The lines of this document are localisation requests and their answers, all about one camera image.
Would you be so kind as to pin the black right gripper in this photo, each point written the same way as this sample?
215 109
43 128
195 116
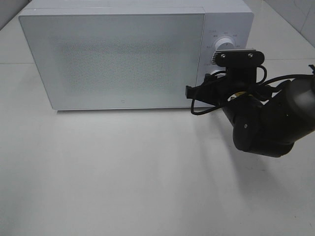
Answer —
216 89

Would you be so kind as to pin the white timer knob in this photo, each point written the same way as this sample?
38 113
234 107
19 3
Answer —
218 73

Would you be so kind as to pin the white microwave door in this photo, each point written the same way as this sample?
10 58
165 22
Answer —
92 62

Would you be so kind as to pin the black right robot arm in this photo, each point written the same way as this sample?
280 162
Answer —
268 117

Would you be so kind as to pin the upper white power knob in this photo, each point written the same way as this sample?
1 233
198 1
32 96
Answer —
224 43

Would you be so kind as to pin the white microwave oven body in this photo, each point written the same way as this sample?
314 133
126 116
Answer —
231 18

